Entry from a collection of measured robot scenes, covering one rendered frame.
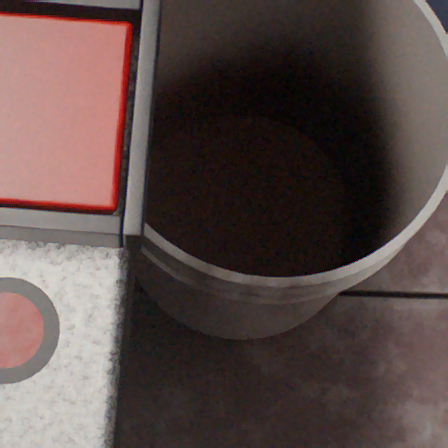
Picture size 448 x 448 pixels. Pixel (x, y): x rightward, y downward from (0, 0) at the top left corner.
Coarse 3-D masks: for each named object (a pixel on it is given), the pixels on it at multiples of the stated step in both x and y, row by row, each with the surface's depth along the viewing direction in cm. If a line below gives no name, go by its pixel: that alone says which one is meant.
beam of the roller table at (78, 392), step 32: (128, 96) 38; (128, 128) 38; (0, 256) 37; (32, 256) 37; (64, 256) 37; (96, 256) 37; (128, 256) 37; (64, 288) 37; (96, 288) 37; (128, 288) 37; (64, 320) 36; (96, 320) 36; (128, 320) 38; (64, 352) 36; (96, 352) 36; (128, 352) 42; (32, 384) 36; (64, 384) 36; (96, 384) 36; (0, 416) 35; (32, 416) 36; (64, 416) 36; (96, 416) 36
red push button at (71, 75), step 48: (0, 48) 37; (48, 48) 37; (96, 48) 37; (0, 96) 37; (48, 96) 37; (96, 96) 37; (0, 144) 36; (48, 144) 36; (96, 144) 36; (0, 192) 36; (48, 192) 36; (96, 192) 36
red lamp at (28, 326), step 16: (0, 304) 36; (16, 304) 36; (32, 304) 36; (0, 320) 36; (16, 320) 36; (32, 320) 36; (0, 336) 36; (16, 336) 36; (32, 336) 36; (0, 352) 36; (16, 352) 36; (32, 352) 36
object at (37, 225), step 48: (0, 0) 37; (48, 0) 37; (96, 0) 37; (144, 0) 37; (144, 48) 37; (144, 96) 36; (144, 144) 36; (144, 192) 36; (48, 240) 36; (96, 240) 36
